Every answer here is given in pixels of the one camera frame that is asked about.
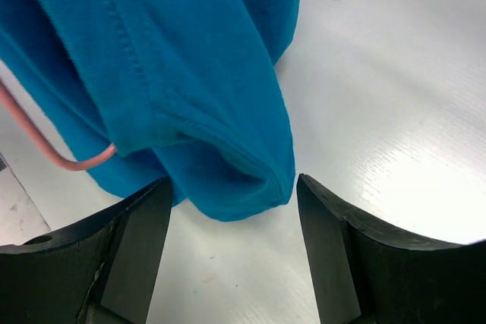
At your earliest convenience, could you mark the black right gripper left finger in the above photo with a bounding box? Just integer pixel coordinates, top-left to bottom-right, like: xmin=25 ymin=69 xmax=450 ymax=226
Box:
xmin=1 ymin=179 xmax=173 ymax=323

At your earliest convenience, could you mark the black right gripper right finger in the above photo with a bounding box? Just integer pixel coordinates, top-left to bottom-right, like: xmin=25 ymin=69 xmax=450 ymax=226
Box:
xmin=296 ymin=174 xmax=485 ymax=324

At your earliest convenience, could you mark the pink wire hanger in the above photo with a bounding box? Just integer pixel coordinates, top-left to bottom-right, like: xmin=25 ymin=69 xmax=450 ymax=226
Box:
xmin=1 ymin=80 xmax=117 ymax=171

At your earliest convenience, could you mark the blue t-shirt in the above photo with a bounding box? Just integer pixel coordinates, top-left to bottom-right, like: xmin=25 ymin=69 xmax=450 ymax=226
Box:
xmin=1 ymin=0 xmax=299 ymax=222

